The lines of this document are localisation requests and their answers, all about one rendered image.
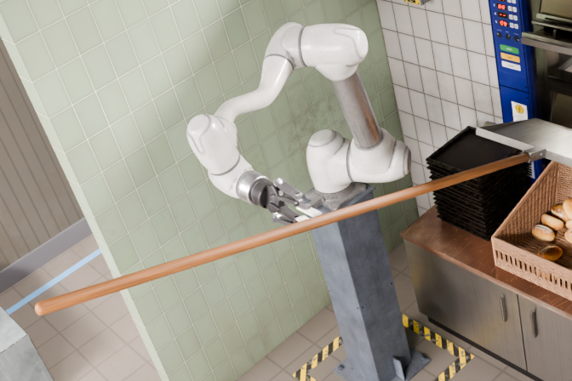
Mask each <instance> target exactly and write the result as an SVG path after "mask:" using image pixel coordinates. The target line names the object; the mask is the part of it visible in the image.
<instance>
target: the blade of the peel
mask: <svg viewBox="0 0 572 381"><path fill-rule="evenodd" d="M476 135H479V136H482V137H484V138H486V139H491V140H493V141H496V142H499V143H502V144H504V145H509V146H511V147H514V148H517V149H519V150H522V151H525V150H528V149H531V148H534V147H536V146H540V147H543V148H546V156H545V158H546V159H549V160H552V161H554V162H559V163H562V164H564V165H566V166H569V167H572V128H566V127H564V126H561V125H557V124H555V123H552V122H547V121H544V120H541V119H538V118H532V119H527V120H521V121H516V122H505V123H499V124H494V125H488V126H482V127H477V130H476Z"/></svg>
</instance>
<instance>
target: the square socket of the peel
mask: <svg viewBox="0 0 572 381"><path fill-rule="evenodd" d="M524 152H527V153H528V154H529V160H528V162H533V161H537V160H540V159H542V158H545V156H546V148H543V147H540V146H536V147H534V148H531V149H528V150H525V151H523V153H524Z"/></svg>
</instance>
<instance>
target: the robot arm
mask: <svg viewBox="0 0 572 381"><path fill-rule="evenodd" d="M367 52H368V41H367V37H366V36H365V34H364V32H363V31H362V30H361V29H359V28H357V27H355V26H350V25H347V24H318V25H313V26H302V25H300V24H298V23H295V22H288V23H285V24H284V25H282V26H281V27H280V28H279V29H278V30H277V31H276V32H275V34H274V35H273V36H272V39H271V41H270V42H269V44H268V47H267V49H266V53H265V58H264V61H263V66H262V73H261V79H260V86H259V87H258V88H257V89H256V90H255V91H252V92H250V93H247V94H243V95H240V96H238V97H235V98H232V99H230V100H228V101H226V102H225V103H223V104H222V105H221V106H220V107H219V109H218V110H217V111H216V113H215V114H214V115H209V114H200V115H197V116H195V117H194V118H193V119H192V120H191V121H190V122H189V123H188V125H187V129H186V135H187V139H188V142H189V144H190V147H191V148H192V150H193V152H194V153H195V155H196V156H197V158H198V160H199V161H200V162H201V163H202V164H203V165H204V166H205V167H206V168H207V169H208V173H209V178H210V180H211V182H212V183H213V184H214V186H215V187H216V188H218V189H219V190H220V191H222V192H224V193H226V194H227V195H229V196H232V197H235V198H240V199H242V200H243V201H246V202H248V203H250V204H251V205H254V206H257V205H258V206H260V207H262V208H266V209H268V210H269V211H270V212H271V213H272V215H273V219H272V223H275V222H278V223H280V224H282V225H291V224H293V223H297V222H300V221H302V220H305V219H309V218H307V216H305V215H303V216H300V215H299V214H297V213H296V212H294V211H293V210H291V209H290V208H288V205H286V204H285V202H287V203H289V204H292V205H294V207H295V206H297V207H296V209H298V210H300V211H301V212H303V213H306V214H308V215H310V216H312V217H317V216H319V215H321V214H322V213H321V212H319V211H318V210H316V209H315V208H318V207H320V206H322V205H323V206H325V207H326V208H329V209H330V210H331V211H332V212H333V211H335V210H338V209H340V208H341V207H342V206H344V205H345V204H346V203H348V202H349V201H350V200H351V199H352V198H354V197H355V196H357V195H358V194H360V193H361V192H363V191H366V190H367V185H366V184H363V183H359V182H364V183H384V182H391V181H395V180H398V179H401V178H402V177H404V176H405V175H406V174H407V173H408V172H409V170H410V167H411V151H410V149H409V148H408V146H407V145H406V144H405V143H404V142H402V141H401V140H395V138H393V137H392V136H391V135H390V134H389V133H388V132H387V131H386V130H385V129H384V128H380V127H379V124H378V122H377V120H376V118H375V114H374V112H373V109H372V106H371V104H370V102H369V98H368V95H367V93H366V90H365V87H364V85H363V81H362V79H361V77H360V74H359V72H358V64H359V63H361V62H362V61H363V60H364V59H365V57H366V54H367ZM303 67H315V68H316V69H317V70H318V71H319V72H321V73H322V74H323V75H324V76H325V77H326V78H328V79H329V81H330V83H331V86H332V88H333V90H334V92H335V96H336V98H337V100H338V102H339V104H340V108H341V109H342V112H343V114H344V116H345V119H346V122H347V124H348V126H349V129H350V130H351V133H352V136H353V139H352V140H350V139H346V138H343V136H342V134H340V133H338V132H336V131H334V130H329V129H324V130H320V131H318V132H316V133H315V134H314V135H313V136H312V137H311V139H310V141H309V144H308V146H307V150H306V160H307V165H308V169H309V173H310V175H311V178H312V182H313V184H314V189H312V190H310V191H308V192H307V193H306V199H310V200H311V201H310V202H309V203H307V202H304V200H302V197H303V194H302V193H301V192H300V191H298V190H296V189H295V188H294V187H293V186H291V185H289V184H288V183H286V182H285V181H284V180H283V178H277V179H274V180H273V182H274V183H272V182H271V181H270V180H269V179H268V178H267V177H266V176H264V175H262V174H260V173H258V172H256V171H254V170H253V169H252V167H251V165H250V164H249V163H248V162H247V161H246V160H245V159H244V158H243V157H242V156H241V155H240V153H239V152H238V150H237V148H236V147H237V128H236V126H235V124H234V123H233V122H234V119H235V118H236V117H237V116H240V115H242V114H245V113H249V112H251V111H257V110H260V109H262V108H265V107H267V106H268V105H270V104H271V103H272V102H273V101H274V100H275V99H276V98H277V96H278V94H279V92H280V91H281V89H282V87H283V85H284V84H285V83H286V81H287V80H288V79H289V77H290V75H291V74H292V72H293V70H294V69H299V68H303ZM283 191H284V192H285V193H283ZM286 193H287V194H286ZM278 213H281V214H283V215H284V216H286V217H284V216H282V215H281V214H278Z"/></svg>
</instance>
